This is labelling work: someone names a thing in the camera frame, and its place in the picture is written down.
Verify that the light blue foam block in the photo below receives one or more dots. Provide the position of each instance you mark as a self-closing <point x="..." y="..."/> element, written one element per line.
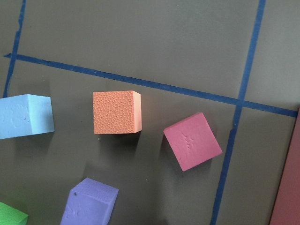
<point x="25" y="115"/>

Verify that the textured orange foam block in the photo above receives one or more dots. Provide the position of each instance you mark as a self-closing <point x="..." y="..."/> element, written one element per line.
<point x="117" y="112"/>

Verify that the red foam block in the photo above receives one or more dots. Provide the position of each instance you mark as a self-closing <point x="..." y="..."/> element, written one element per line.
<point x="192" y="141"/>

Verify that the purple foam block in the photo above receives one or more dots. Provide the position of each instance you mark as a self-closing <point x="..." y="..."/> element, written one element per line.
<point x="89" y="203"/>

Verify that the red storage bin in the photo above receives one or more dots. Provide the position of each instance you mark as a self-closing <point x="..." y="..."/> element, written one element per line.
<point x="286" y="209"/>

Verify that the green foam block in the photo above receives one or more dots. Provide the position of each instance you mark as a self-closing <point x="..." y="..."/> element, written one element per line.
<point x="11" y="216"/>

